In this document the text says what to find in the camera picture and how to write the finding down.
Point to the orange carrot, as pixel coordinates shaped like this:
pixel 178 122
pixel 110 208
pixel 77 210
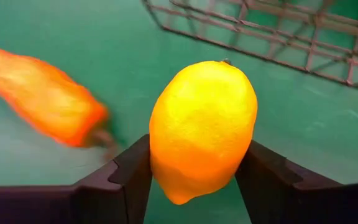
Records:
pixel 48 99

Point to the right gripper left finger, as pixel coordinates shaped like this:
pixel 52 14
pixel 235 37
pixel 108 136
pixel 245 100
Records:
pixel 73 205

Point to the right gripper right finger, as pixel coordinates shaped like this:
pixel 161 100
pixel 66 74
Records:
pixel 291 202

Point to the small yellow lemon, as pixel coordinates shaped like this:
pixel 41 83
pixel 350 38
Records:
pixel 202 124

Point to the green table mat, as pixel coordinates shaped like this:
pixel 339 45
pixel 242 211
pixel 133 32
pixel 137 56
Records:
pixel 291 124

